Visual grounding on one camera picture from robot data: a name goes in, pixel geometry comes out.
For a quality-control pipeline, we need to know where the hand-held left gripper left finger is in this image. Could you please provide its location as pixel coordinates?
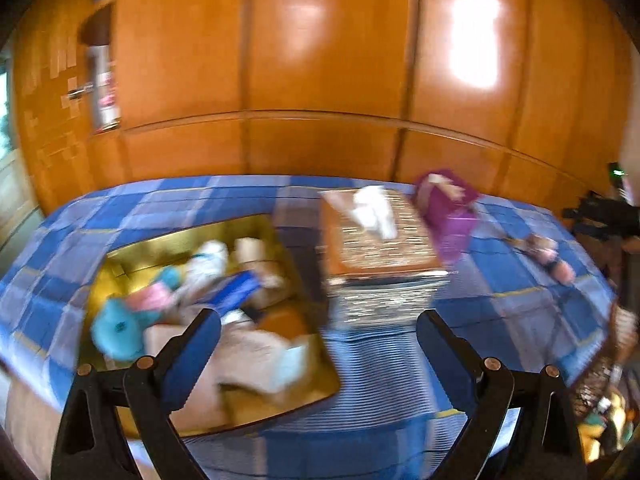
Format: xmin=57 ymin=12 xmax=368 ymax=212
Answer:
xmin=50 ymin=308 xmax=223 ymax=480

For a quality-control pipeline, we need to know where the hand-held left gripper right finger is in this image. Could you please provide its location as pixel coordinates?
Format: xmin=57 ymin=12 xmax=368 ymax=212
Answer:
xmin=416 ymin=310 xmax=588 ymax=480

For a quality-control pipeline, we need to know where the blue plush toy pink dress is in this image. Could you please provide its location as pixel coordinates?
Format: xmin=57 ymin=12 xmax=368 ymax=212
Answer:
xmin=91 ymin=267 xmax=184 ymax=362

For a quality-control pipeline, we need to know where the gold box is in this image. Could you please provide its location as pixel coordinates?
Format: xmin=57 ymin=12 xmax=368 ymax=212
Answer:
xmin=80 ymin=214 xmax=343 ymax=438

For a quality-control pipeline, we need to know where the beige plush toy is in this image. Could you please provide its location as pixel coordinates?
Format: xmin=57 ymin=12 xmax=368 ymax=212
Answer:
xmin=145 ymin=324 xmax=311 ymax=396

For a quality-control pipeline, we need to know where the small brown plush toy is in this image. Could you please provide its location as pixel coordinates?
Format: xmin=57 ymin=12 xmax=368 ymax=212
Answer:
xmin=515 ymin=234 xmax=577 ymax=283

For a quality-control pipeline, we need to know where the blue and white cloth toy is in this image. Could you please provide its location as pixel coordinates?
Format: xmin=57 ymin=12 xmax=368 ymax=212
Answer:
xmin=212 ymin=270 xmax=263 ymax=313

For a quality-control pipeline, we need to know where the white plush toy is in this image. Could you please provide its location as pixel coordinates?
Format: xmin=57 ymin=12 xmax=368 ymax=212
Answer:
xmin=182 ymin=240 xmax=230 ymax=306

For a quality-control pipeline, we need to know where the blue plaid bedsheet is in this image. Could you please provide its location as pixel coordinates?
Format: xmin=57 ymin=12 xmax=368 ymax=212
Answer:
xmin=0 ymin=175 xmax=618 ymax=480

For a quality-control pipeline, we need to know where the sparkly silver tissue box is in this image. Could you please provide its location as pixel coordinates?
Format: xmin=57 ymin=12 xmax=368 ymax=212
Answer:
xmin=319 ymin=186 xmax=450 ymax=330

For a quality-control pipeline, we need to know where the purple box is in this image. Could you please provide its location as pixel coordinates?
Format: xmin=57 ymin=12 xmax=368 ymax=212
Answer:
xmin=412 ymin=169 xmax=481 ymax=263

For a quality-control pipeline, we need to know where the yellow plush toy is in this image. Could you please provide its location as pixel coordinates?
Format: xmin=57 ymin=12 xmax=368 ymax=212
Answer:
xmin=577 ymin=392 xmax=636 ymax=461

